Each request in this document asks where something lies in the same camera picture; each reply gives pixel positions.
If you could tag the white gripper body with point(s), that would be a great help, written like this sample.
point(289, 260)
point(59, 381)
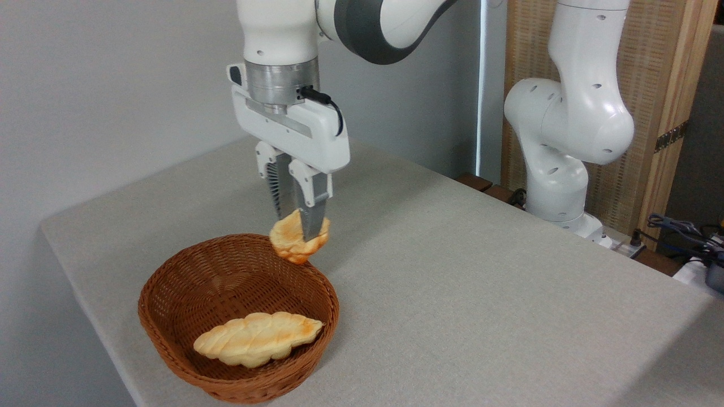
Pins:
point(317, 141)

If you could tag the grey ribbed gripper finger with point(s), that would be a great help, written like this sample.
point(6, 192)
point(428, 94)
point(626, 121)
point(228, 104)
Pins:
point(275, 181)
point(314, 215)

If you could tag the round golden bread roll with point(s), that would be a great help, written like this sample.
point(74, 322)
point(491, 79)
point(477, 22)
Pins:
point(288, 237)

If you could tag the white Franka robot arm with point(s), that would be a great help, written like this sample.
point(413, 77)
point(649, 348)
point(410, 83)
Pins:
point(582, 113)

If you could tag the long braided bread loaf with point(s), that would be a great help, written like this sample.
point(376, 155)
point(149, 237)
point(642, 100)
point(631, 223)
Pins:
point(257, 339)

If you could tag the brown wicker basket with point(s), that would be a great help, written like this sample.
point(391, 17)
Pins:
point(175, 305)

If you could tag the white connector box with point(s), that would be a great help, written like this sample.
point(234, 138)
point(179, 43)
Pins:
point(622, 246)

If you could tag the wooden woven screen panel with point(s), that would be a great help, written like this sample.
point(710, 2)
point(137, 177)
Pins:
point(656, 68)

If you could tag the dark metal hinge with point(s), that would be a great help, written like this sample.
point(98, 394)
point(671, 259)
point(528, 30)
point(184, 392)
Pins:
point(672, 137)

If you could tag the grey plastic device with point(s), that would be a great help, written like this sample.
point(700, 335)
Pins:
point(715, 278)

